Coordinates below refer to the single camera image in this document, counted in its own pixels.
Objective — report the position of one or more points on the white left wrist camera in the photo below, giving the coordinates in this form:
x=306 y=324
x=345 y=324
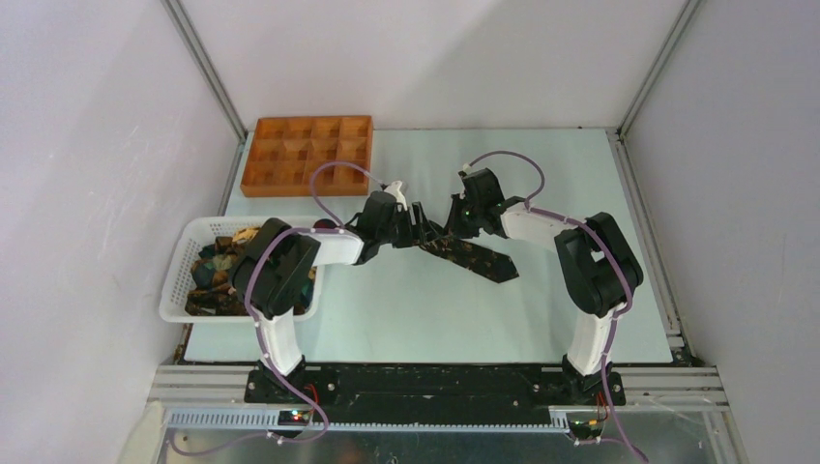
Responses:
x=397 y=190

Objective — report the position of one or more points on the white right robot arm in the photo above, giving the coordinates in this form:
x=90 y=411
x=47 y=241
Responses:
x=600 y=270

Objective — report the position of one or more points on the wooden compartment tray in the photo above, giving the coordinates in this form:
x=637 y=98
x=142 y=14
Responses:
x=284 y=153

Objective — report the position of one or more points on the dark red striped tie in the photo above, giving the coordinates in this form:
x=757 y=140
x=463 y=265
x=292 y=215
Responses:
x=325 y=223

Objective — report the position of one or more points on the green gold patterned tie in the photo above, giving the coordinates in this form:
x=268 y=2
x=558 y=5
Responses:
x=213 y=295

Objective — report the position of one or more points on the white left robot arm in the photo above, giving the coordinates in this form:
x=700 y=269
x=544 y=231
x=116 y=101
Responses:
x=269 y=277

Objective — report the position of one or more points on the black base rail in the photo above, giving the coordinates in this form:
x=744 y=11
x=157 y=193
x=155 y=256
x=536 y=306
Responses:
x=436 y=394

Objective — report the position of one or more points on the black gold floral tie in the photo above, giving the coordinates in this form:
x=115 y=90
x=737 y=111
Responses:
x=479 y=260

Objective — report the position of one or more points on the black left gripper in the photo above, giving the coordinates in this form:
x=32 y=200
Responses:
x=422 y=229

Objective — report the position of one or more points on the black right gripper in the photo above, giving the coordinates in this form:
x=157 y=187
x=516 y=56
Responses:
x=454 y=228

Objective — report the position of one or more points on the white plastic basket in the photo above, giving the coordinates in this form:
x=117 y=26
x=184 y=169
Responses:
x=199 y=233

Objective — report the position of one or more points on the aluminium frame rail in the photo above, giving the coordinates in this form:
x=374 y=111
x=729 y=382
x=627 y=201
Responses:
x=214 y=395

